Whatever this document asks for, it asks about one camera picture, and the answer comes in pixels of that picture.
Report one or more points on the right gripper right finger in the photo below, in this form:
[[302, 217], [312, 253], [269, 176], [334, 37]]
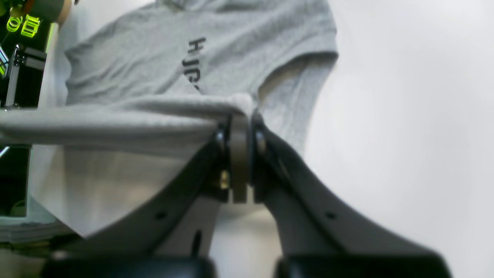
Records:
[[323, 237]]

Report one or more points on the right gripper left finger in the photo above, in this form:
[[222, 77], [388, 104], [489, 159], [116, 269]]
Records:
[[170, 235]]

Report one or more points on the grey T-shirt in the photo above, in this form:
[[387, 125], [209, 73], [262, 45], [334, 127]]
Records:
[[146, 91]]

